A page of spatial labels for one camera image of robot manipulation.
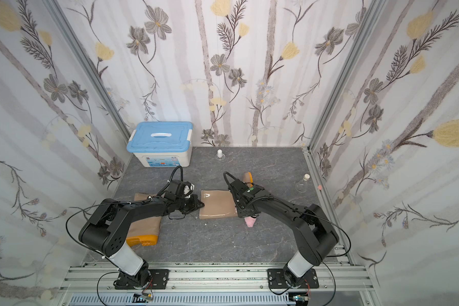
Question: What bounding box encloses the white perforated cable tray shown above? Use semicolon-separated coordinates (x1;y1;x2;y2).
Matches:
68;293;296;305

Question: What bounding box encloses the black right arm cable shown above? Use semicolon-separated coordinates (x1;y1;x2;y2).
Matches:
321;217;352;306

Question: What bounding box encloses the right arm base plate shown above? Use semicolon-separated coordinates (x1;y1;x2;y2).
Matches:
266;268;320;289

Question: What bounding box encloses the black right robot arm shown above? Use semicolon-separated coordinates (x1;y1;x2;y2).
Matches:
223;172;339;287

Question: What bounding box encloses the aluminium front rail frame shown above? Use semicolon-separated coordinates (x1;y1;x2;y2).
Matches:
53;263;380;305

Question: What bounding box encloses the blue lid storage box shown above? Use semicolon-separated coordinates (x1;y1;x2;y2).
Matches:
126;121;193;168

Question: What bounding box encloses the tan rubber boot orange sole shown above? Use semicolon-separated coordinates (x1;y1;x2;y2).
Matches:
199;190;238;220

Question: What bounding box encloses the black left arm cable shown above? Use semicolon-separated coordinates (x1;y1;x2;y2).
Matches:
64;202;100;253

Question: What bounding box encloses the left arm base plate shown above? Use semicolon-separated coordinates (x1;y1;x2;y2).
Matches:
113;269;170;290

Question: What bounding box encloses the pink cloth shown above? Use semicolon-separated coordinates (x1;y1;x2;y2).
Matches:
244;216;256;228

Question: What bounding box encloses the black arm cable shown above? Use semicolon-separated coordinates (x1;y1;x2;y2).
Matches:
64;202;100;253
321;217;352;306

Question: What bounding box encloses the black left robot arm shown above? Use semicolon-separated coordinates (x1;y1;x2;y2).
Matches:
79;180;204;289

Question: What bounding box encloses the glass flask with white stopper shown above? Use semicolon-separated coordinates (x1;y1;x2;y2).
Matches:
295;173;311;193

